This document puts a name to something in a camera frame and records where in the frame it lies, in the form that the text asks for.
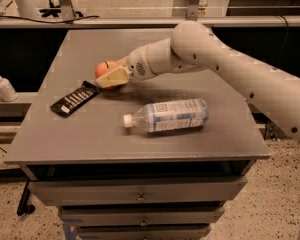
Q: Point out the black rxbar chocolate wrapper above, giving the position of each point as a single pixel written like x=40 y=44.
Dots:
x=70 y=103

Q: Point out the white pump dispenser bottle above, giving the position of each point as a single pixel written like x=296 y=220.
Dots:
x=7 y=91

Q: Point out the clear plastic water bottle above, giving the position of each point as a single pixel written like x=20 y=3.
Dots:
x=170 y=115

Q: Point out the black office chair base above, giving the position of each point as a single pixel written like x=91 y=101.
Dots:
x=52 y=10

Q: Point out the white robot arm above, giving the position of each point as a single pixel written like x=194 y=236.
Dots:
x=193 y=46

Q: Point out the red apple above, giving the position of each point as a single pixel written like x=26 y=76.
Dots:
x=100 y=74

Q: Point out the bottom grey drawer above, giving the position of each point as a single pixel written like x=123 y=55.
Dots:
x=159 y=232

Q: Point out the middle grey drawer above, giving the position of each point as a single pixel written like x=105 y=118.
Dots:
x=141 y=216

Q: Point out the top grey drawer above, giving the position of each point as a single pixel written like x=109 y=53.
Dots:
x=137 y=191

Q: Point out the grey drawer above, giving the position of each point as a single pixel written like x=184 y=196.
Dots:
x=141 y=216
x=137 y=191
x=159 y=232

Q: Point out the grey metal frame post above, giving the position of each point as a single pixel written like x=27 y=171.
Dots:
x=67 y=10
x=192 y=9

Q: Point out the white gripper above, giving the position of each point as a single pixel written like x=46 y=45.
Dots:
x=138 y=64

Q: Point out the grey drawer cabinet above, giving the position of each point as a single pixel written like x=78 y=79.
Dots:
x=151 y=160

